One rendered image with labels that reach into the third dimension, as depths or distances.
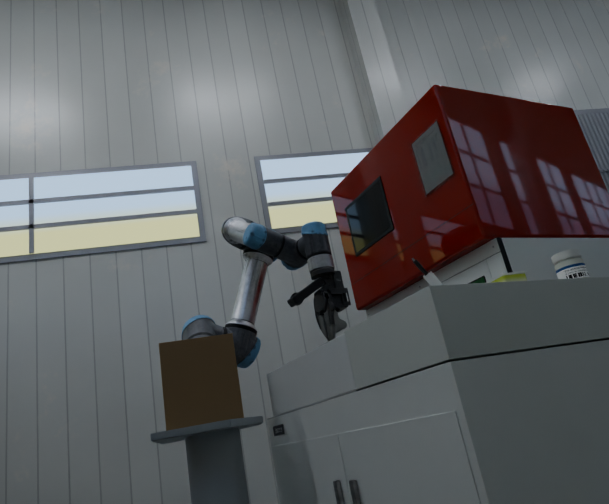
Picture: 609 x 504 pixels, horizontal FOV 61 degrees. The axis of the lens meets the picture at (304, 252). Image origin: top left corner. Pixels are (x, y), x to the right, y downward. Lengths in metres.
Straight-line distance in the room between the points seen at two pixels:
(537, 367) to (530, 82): 5.42
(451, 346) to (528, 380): 0.19
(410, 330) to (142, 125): 4.20
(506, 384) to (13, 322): 3.89
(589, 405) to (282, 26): 5.12
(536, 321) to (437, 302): 0.26
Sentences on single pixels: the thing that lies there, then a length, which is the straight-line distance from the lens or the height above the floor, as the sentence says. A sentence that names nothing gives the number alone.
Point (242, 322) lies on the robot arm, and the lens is 1.83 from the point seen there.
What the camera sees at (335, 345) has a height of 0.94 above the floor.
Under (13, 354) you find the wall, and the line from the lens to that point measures 4.44.
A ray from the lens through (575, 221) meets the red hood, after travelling 2.12.
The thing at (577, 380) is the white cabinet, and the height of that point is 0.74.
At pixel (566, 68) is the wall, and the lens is 6.82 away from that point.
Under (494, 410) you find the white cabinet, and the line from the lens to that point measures 1.07.
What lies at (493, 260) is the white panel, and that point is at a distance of 1.78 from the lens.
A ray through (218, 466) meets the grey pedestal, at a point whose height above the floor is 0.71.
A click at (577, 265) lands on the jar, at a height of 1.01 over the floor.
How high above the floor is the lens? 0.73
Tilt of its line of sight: 20 degrees up
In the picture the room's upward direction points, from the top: 11 degrees counter-clockwise
